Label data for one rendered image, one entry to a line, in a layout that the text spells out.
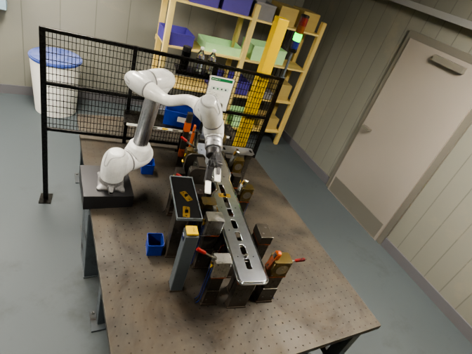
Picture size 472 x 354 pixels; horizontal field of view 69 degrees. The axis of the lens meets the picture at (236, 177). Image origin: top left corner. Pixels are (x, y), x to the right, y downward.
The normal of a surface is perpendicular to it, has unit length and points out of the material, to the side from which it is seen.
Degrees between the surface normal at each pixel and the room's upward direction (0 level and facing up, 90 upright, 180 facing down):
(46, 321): 0
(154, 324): 0
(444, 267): 90
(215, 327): 0
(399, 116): 90
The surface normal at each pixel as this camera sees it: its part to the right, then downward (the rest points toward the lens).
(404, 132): -0.88, 0.01
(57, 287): 0.29, -0.79
